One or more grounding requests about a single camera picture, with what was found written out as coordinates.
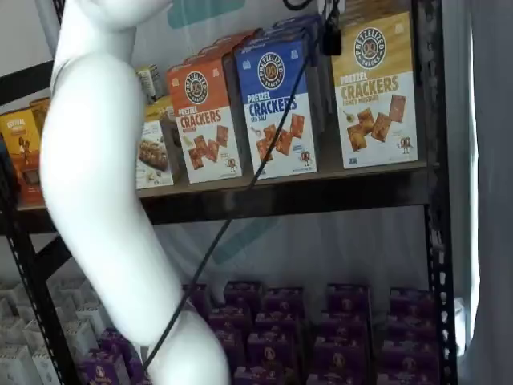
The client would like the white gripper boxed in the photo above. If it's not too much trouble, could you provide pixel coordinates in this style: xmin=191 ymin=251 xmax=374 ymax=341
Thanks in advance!
xmin=316 ymin=0 xmax=348 ymax=17

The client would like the yellow pretzel crackers box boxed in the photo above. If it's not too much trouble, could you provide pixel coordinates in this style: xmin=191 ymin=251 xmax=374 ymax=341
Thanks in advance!
xmin=344 ymin=0 xmax=414 ymax=29
xmin=329 ymin=10 xmax=418 ymax=170

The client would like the blue pretzel crackers box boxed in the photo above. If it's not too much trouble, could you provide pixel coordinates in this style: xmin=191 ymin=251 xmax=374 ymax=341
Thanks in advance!
xmin=242 ymin=30 xmax=328 ymax=133
xmin=272 ymin=14 xmax=334 ymax=124
xmin=233 ymin=38 xmax=321 ymax=180

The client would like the orange pretzel crackers box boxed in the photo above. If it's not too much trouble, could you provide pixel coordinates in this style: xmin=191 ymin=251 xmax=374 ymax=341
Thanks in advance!
xmin=182 ymin=43 xmax=241 ymax=66
xmin=214 ymin=27 xmax=265 ymax=42
xmin=198 ymin=34 xmax=257 ymax=52
xmin=166 ymin=55 xmax=244 ymax=184

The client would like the wooden shelf board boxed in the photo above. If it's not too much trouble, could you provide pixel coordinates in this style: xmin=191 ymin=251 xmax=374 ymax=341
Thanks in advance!
xmin=15 ymin=160 xmax=440 ymax=212

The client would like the yellow white granola bar box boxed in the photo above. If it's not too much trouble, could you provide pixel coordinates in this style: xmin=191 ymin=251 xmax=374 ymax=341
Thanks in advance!
xmin=135 ymin=115 xmax=181 ymax=190
xmin=143 ymin=95 xmax=175 ymax=124

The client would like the purple snack box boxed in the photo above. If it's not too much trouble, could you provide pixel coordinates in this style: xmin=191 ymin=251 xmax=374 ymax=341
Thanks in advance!
xmin=208 ymin=306 xmax=252 ymax=338
xmin=376 ymin=372 xmax=440 ymax=385
xmin=224 ymin=280 xmax=264 ymax=310
xmin=78 ymin=348 xmax=131 ymax=385
xmin=98 ymin=328 xmax=135 ymax=362
xmin=255 ymin=311 xmax=300 ymax=342
xmin=262 ymin=286 xmax=305 ymax=317
xmin=306 ymin=372 xmax=368 ymax=385
xmin=233 ymin=367 xmax=285 ymax=385
xmin=380 ymin=340 xmax=440 ymax=377
xmin=247 ymin=331 xmax=296 ymax=371
xmin=320 ymin=310 xmax=368 ymax=342
xmin=216 ymin=330 xmax=246 ymax=371
xmin=325 ymin=283 xmax=370 ymax=314
xmin=182 ymin=282 xmax=210 ymax=318
xmin=313 ymin=336 xmax=368 ymax=375
xmin=389 ymin=287 xmax=436 ymax=318
xmin=386 ymin=314 xmax=438 ymax=347
xmin=127 ymin=355 xmax=153 ymax=385

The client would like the orange brown snack box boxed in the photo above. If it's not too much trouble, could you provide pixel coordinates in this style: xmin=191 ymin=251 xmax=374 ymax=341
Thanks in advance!
xmin=0 ymin=107 xmax=43 ymax=204
xmin=30 ymin=97 xmax=51 ymax=133

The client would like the dark blue box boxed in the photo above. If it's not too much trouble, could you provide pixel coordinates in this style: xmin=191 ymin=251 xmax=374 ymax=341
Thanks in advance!
xmin=0 ymin=132 xmax=19 ymax=210

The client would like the small cream snack carton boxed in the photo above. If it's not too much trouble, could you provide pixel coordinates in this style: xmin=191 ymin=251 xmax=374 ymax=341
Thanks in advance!
xmin=135 ymin=66 xmax=157 ymax=105
xmin=148 ymin=63 xmax=167 ymax=99

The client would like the white backdrop with teal print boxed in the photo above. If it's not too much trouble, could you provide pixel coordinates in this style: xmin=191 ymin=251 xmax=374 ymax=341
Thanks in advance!
xmin=131 ymin=0 xmax=430 ymax=294

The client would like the grey curtain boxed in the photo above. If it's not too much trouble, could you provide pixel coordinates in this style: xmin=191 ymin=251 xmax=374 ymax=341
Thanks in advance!
xmin=442 ymin=0 xmax=513 ymax=385

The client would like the black cable with plug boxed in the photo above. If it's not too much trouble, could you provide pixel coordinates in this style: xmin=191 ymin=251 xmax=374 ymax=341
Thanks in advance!
xmin=142 ymin=0 xmax=344 ymax=370

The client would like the black looped cable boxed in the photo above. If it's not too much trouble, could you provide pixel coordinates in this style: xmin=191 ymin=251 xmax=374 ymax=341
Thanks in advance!
xmin=282 ymin=0 xmax=320 ymax=11

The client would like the black metal shelving frame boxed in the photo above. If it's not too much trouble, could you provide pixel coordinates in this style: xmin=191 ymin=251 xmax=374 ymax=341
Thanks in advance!
xmin=0 ymin=0 xmax=460 ymax=385

